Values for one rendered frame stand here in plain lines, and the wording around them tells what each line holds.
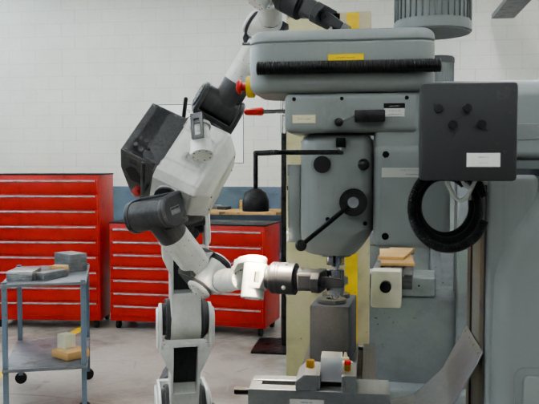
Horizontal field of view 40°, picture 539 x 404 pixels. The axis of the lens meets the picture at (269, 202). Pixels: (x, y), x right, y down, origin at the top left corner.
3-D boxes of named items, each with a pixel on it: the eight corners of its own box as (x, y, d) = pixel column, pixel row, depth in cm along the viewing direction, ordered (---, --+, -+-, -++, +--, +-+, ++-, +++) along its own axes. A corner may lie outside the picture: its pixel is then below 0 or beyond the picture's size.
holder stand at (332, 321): (309, 365, 227) (309, 300, 226) (320, 348, 248) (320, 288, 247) (348, 368, 224) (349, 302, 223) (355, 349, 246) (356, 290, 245)
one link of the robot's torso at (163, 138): (110, 216, 242) (107, 158, 211) (160, 141, 259) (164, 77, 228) (191, 256, 240) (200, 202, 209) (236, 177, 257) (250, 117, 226)
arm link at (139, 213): (148, 248, 220) (123, 217, 212) (158, 226, 226) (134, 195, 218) (180, 244, 215) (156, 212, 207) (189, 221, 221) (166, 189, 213)
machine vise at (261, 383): (245, 418, 180) (245, 373, 179) (254, 399, 195) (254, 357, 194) (391, 424, 176) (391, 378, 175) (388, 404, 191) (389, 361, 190)
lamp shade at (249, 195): (239, 210, 201) (239, 187, 201) (264, 209, 204) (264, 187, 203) (246, 212, 195) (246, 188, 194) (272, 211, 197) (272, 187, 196)
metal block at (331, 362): (320, 381, 182) (320, 357, 181) (322, 374, 188) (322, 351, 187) (342, 381, 181) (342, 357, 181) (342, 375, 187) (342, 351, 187)
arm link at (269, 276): (279, 259, 202) (240, 256, 205) (275, 298, 199) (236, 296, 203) (289, 266, 212) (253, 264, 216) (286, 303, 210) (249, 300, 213)
